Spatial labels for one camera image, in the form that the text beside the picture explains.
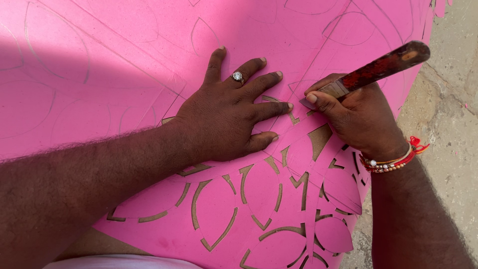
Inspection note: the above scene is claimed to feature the beaded bracelet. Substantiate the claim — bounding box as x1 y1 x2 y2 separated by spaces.
359 144 413 173

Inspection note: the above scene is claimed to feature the pink cut-out paper sheet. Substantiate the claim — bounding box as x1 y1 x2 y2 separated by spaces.
0 0 453 269

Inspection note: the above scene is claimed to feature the white garment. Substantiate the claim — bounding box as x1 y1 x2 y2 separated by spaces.
42 254 204 269

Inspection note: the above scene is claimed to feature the red thread bracelet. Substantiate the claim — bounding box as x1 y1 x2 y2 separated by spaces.
360 136 430 173

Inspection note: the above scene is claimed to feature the wooden-handled cutting knife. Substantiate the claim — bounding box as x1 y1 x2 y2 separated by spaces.
299 40 431 110

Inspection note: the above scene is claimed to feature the person's right hand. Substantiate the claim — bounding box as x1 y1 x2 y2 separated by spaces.
304 73 409 161

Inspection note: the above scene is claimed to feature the person's left hand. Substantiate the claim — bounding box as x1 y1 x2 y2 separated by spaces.
169 46 294 163

